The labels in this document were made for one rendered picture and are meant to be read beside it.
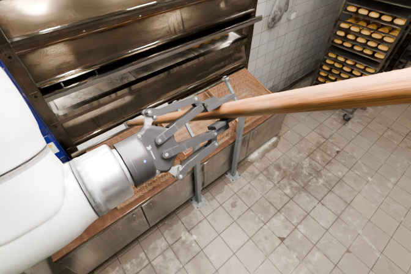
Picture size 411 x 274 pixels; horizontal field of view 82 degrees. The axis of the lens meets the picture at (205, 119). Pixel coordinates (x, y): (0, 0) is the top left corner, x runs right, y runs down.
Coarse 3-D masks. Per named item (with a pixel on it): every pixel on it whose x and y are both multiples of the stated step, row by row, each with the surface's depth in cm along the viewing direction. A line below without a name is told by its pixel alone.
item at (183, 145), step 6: (204, 132) 44; (210, 132) 42; (216, 132) 43; (192, 138) 41; (198, 138) 41; (204, 138) 42; (210, 138) 42; (180, 144) 39; (186, 144) 40; (192, 144) 40; (168, 150) 37; (174, 150) 38; (180, 150) 39; (162, 156) 37; (168, 156) 37
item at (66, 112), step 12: (216, 48) 218; (228, 48) 224; (192, 60) 203; (156, 72) 190; (168, 72) 193; (132, 84) 179; (144, 84) 185; (96, 96) 169; (108, 96) 170; (72, 108) 160; (84, 108) 163; (60, 120) 157
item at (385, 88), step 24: (408, 72) 19; (264, 96) 34; (288, 96) 29; (312, 96) 26; (336, 96) 24; (360, 96) 22; (384, 96) 20; (408, 96) 19; (168, 120) 69; (192, 120) 56
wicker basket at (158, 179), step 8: (120, 136) 193; (128, 136) 197; (112, 144) 190; (176, 160) 189; (160, 176) 190; (168, 176) 188; (144, 184) 174; (152, 184) 180; (136, 192) 173; (144, 192) 180; (128, 200) 173; (120, 208) 171
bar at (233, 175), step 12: (216, 84) 181; (228, 84) 188; (192, 96) 171; (240, 120) 195; (120, 132) 146; (192, 132) 169; (240, 132) 204; (96, 144) 139; (240, 144) 219; (72, 156) 133; (192, 204) 234; (204, 204) 233
